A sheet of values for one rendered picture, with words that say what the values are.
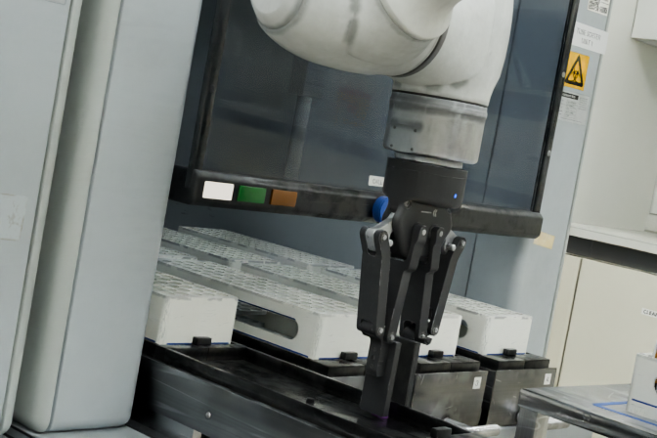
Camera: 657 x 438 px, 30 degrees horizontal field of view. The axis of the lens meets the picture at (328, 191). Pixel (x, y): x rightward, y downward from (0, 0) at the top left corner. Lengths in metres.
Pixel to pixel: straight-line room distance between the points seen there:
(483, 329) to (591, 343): 2.11
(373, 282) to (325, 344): 0.22
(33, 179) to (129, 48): 0.15
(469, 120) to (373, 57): 0.15
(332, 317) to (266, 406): 0.22
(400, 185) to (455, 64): 0.12
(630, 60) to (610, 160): 0.32
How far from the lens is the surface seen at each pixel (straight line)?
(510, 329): 1.57
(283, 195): 1.25
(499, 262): 1.68
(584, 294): 3.65
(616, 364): 3.60
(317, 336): 1.30
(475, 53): 1.09
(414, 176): 1.10
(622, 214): 4.12
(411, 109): 1.10
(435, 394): 1.42
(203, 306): 1.27
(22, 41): 1.08
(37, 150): 1.10
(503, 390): 1.53
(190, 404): 1.18
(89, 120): 1.13
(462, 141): 1.10
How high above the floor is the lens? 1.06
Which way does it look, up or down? 3 degrees down
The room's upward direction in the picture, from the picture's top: 10 degrees clockwise
